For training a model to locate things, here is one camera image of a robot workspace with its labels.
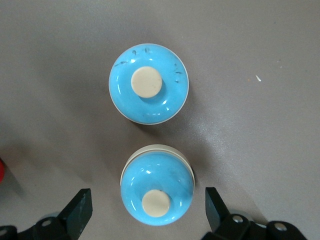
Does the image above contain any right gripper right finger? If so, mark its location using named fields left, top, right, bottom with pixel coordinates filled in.
left=199, top=186, right=308, bottom=240

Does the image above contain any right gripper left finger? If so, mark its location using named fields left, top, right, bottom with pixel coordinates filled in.
left=0, top=188, right=93, bottom=240

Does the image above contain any blue bell cream button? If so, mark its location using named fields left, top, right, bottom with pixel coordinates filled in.
left=108, top=44, right=190, bottom=126
left=119, top=144, right=196, bottom=225

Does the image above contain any blue red mushroom button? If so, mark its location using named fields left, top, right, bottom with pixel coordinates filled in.
left=0, top=156, right=6, bottom=185

